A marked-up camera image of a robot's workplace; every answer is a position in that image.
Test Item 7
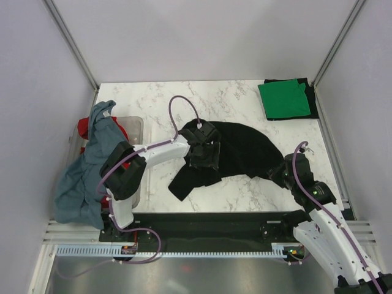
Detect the clear plastic bin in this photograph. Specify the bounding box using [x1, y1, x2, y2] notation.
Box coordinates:
[66, 116, 148, 209]

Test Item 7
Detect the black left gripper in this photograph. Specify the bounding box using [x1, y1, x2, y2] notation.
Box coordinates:
[189, 142, 220, 170]

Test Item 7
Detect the folded black t-shirt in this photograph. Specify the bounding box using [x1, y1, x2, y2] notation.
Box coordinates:
[264, 78, 319, 121]

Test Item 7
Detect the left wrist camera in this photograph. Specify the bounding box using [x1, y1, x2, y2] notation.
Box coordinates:
[198, 122, 221, 143]

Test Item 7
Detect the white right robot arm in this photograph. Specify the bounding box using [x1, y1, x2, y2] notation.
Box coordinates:
[277, 153, 391, 293]

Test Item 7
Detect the right aluminium frame post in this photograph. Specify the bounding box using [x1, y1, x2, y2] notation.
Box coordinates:
[312, 0, 367, 88]

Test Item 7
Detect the red t-shirt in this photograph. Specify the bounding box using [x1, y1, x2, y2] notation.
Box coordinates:
[77, 116, 129, 209]

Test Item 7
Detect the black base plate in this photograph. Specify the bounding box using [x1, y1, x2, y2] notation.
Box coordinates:
[99, 211, 305, 252]

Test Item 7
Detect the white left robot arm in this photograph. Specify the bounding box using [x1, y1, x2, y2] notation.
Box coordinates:
[98, 123, 221, 241]

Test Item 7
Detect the aluminium frame post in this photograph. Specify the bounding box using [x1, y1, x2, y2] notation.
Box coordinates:
[312, 0, 367, 88]
[42, 0, 99, 93]

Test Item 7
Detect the black t-shirt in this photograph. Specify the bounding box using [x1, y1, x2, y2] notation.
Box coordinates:
[168, 121, 285, 201]
[264, 78, 319, 121]

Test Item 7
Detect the folded green t-shirt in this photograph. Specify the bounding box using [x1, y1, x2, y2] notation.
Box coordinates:
[258, 79, 311, 120]

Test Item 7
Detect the white slotted cable duct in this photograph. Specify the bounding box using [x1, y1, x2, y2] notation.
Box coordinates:
[56, 244, 287, 258]

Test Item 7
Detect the left aluminium frame post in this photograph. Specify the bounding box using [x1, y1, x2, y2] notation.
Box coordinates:
[42, 0, 99, 93]

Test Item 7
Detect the blue-grey t-shirt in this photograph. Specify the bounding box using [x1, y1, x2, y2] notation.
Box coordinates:
[54, 100, 127, 230]

